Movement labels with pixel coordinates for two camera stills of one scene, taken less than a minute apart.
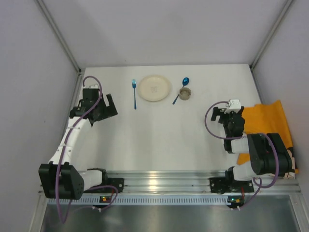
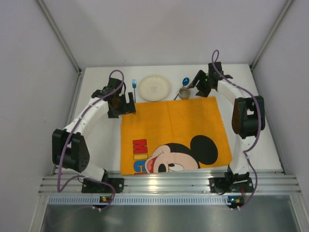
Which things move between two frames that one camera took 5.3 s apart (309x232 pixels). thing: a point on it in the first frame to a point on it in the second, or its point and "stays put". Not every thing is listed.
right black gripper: x=222 y=116 to x=201 y=85
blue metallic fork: x=134 y=82 stays put
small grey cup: x=185 y=93 stays put
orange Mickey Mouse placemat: x=265 y=118 to x=174 y=136
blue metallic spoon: x=185 y=81 stays put
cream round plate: x=154 y=88 stays put
